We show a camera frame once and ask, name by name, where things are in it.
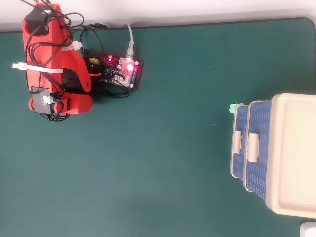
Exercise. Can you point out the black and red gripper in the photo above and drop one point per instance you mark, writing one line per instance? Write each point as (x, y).
(42, 103)

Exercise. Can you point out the black robot base with servo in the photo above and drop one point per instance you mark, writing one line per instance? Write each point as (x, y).
(72, 77)

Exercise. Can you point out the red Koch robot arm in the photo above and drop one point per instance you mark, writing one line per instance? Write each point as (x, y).
(39, 49)

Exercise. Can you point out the blue woven drawer with putty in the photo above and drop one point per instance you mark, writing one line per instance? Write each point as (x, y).
(263, 172)

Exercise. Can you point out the white zip tie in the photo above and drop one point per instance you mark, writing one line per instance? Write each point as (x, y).
(72, 47)
(37, 69)

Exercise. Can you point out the controller circuit board with LEDs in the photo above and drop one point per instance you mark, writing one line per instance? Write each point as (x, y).
(126, 71)

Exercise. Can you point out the dark green table mat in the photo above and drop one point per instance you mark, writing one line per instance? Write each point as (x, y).
(158, 153)

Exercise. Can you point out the green putty lump on mat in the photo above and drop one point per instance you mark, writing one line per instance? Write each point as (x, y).
(235, 108)

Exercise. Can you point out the white object at picture corner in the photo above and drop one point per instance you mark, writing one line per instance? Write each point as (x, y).
(308, 230)

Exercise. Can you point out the beige plastic drawer cabinet frame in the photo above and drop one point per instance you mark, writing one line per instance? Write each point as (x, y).
(296, 153)

